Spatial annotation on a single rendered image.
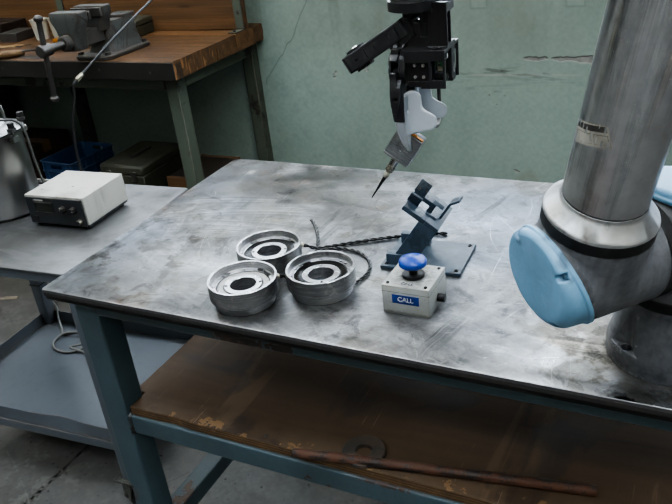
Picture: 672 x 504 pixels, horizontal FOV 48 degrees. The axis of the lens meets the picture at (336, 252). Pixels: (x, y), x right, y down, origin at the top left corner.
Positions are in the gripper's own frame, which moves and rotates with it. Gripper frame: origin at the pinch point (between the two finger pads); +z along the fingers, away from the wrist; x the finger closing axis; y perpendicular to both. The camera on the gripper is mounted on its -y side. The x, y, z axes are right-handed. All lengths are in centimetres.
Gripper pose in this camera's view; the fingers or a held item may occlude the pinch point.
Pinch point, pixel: (407, 138)
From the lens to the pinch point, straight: 114.2
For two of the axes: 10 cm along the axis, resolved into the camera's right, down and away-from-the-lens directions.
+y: 9.1, 1.0, -3.9
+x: 3.9, -4.6, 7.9
